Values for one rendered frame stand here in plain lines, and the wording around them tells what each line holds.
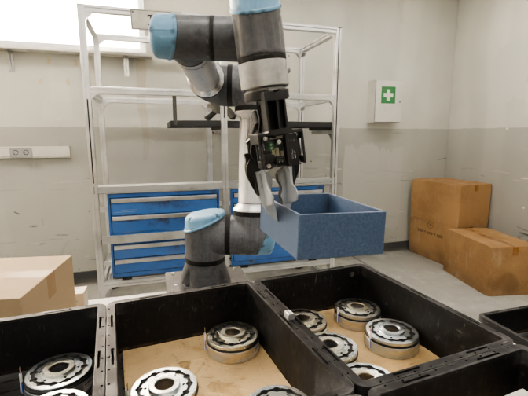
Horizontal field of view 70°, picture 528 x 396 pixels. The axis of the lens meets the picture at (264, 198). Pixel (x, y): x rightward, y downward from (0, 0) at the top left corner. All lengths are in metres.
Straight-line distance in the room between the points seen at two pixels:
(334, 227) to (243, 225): 0.50
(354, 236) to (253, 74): 0.29
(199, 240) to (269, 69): 0.60
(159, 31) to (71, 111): 2.78
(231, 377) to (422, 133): 3.91
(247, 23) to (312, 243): 0.33
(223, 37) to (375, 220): 0.39
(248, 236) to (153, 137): 2.44
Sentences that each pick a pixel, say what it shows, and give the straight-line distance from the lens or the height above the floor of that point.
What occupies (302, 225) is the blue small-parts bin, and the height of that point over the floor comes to 1.12.
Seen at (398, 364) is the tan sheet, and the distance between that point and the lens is 0.80.
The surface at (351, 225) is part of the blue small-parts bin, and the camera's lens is 0.59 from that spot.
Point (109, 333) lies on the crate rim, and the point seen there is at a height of 0.93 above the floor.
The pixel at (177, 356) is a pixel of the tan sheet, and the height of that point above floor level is 0.83.
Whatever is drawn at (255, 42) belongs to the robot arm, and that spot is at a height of 1.38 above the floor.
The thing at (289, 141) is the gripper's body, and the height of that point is 1.24.
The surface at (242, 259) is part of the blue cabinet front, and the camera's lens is 2.76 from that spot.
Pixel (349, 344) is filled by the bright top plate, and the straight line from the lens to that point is 0.78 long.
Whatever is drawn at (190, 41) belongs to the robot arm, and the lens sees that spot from 0.69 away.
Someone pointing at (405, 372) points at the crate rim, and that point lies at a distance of 0.59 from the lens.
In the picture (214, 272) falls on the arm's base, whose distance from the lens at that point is 1.09.
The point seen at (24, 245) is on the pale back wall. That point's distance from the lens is 3.65.
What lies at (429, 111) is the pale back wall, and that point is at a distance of 4.45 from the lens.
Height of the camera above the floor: 1.25
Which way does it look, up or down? 9 degrees down
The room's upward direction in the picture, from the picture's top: straight up
